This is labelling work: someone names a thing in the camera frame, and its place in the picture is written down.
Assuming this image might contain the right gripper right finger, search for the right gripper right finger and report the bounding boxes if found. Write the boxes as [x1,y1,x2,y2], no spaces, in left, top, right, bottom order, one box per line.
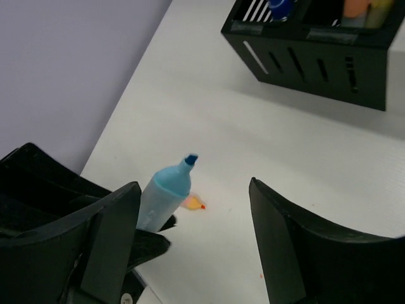
[249,178,404,303]

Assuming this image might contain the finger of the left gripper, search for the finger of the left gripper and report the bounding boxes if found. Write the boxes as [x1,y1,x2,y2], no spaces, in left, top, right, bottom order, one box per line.
[0,142,178,276]

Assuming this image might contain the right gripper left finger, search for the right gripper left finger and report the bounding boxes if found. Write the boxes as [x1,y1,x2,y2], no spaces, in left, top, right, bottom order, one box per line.
[1,182,141,303]

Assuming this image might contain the blue pencil-shaped pen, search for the blue pencil-shaped pen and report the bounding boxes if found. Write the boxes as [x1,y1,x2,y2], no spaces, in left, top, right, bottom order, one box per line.
[136,154,198,233]

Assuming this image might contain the grey pencil-shaped pen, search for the grey pencil-shaped pen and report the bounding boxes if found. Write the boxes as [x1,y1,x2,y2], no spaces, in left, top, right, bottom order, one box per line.
[340,0,370,28]

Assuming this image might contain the yellow pencil-shaped pen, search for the yellow pencil-shaped pen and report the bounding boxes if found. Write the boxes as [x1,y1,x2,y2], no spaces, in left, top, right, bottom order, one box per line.
[364,0,395,29]

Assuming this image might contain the orange pencil-shaped pen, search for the orange pencil-shaped pen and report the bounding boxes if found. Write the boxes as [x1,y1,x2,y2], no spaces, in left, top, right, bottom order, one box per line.
[182,194,206,211]

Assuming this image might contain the black double container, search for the black double container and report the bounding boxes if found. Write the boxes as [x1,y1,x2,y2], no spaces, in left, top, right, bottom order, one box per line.
[221,1,404,113]

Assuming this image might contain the blue item in container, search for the blue item in container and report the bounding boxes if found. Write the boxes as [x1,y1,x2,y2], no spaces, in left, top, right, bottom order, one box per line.
[268,0,294,21]

